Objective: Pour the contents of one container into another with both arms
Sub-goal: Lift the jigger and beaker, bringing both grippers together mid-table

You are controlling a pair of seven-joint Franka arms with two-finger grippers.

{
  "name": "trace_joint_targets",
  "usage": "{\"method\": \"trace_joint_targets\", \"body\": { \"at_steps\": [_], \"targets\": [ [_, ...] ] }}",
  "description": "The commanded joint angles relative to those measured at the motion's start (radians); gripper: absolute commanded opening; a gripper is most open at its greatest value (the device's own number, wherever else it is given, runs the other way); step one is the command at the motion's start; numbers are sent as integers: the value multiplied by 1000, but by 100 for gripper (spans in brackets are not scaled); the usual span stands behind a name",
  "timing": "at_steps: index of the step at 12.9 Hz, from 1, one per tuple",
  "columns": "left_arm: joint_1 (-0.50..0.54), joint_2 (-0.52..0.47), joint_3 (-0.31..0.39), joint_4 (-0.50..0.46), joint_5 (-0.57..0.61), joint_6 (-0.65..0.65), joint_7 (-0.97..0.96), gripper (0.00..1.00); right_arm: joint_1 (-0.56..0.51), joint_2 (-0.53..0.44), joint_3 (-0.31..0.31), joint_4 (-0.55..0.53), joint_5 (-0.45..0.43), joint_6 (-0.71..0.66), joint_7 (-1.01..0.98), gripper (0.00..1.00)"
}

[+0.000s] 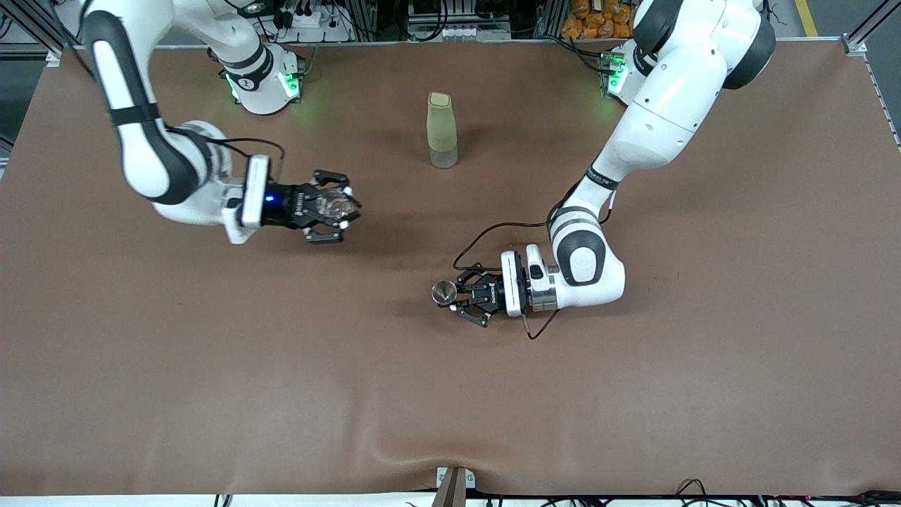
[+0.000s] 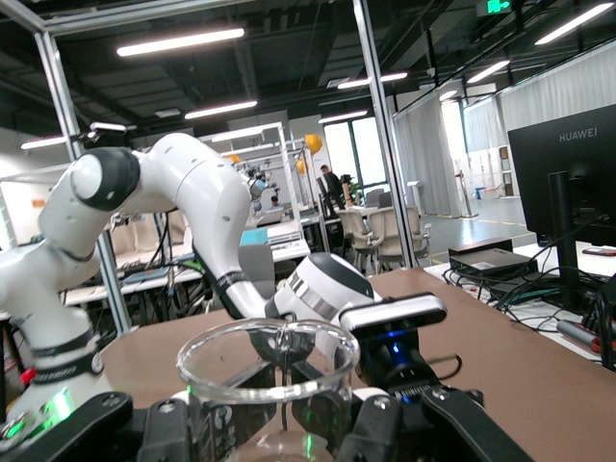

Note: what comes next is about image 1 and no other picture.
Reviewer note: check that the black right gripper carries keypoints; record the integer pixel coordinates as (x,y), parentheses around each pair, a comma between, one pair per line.
(283,204)

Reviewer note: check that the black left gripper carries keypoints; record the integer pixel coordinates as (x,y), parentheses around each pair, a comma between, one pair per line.
(490,293)

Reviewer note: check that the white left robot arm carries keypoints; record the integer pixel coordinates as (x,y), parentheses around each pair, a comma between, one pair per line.
(676,98)

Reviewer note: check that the small steel shaker cup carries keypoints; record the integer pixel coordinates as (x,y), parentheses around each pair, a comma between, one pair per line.
(443,292)

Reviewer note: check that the white power strip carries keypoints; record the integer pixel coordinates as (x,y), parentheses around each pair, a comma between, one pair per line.
(317,28)

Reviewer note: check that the brown table cover mat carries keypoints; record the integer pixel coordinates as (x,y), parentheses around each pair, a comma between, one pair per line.
(450,387)

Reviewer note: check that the metal table edge bracket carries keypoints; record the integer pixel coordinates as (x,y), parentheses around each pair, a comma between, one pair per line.
(454,489)

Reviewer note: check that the clear glass measuring cup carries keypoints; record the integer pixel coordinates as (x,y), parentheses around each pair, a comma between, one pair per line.
(336,205)

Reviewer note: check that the orange snack bags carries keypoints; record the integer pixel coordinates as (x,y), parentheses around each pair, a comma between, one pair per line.
(598,21)

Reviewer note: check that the aluminium frame strut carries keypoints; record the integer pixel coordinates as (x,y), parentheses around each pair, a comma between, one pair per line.
(869,24)
(39,29)

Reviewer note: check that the frosted olive bottle clear base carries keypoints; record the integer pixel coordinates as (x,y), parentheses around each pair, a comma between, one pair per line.
(441,127)

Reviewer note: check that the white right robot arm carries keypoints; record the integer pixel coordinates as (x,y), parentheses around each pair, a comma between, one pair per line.
(141,141)

